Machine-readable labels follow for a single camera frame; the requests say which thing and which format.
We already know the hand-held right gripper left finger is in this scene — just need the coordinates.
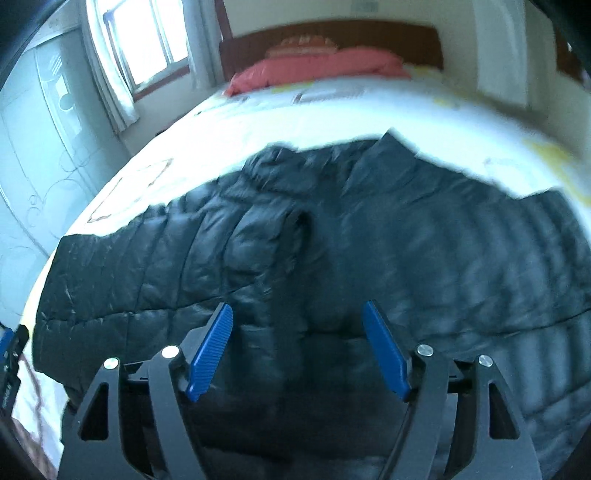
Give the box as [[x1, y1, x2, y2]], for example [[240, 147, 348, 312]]
[[58, 302, 234, 480]]

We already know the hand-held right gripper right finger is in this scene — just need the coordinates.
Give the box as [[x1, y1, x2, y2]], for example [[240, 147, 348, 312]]
[[362, 300, 544, 480]]

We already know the black puffer jacket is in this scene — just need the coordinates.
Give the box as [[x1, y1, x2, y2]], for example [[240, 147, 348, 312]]
[[34, 130, 591, 480]]

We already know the wardrobe with glass doors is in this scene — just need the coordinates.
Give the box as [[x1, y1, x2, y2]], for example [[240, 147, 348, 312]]
[[0, 25, 134, 324]]

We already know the bed with white patterned sheet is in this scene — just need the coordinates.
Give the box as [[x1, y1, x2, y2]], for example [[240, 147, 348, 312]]
[[9, 65, 591, 462]]

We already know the red pillow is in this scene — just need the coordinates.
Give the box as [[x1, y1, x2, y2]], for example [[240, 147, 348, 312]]
[[226, 48, 411, 97]]

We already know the white curtain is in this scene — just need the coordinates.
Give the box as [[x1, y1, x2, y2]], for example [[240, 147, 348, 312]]
[[85, 0, 141, 134]]

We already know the brown wooden headboard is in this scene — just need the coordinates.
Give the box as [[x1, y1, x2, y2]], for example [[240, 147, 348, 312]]
[[218, 21, 444, 83]]

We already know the red patterned cushion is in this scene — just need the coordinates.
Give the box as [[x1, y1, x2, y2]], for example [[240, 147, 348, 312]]
[[265, 34, 340, 59]]

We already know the window with brown frame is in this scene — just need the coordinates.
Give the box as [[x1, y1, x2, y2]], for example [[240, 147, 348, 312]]
[[102, 0, 191, 92]]

